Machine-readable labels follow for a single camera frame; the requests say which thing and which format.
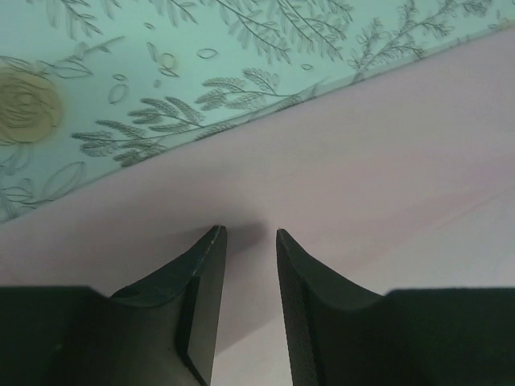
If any pink t shirt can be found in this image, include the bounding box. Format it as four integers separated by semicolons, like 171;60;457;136
1;29;514;385

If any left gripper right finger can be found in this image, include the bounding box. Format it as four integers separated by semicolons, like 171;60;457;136
276;229;514;385

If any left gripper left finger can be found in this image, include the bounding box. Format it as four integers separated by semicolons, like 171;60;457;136
1;226;227;385

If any floral table mat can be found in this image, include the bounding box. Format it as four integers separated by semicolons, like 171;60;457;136
1;1;514;222

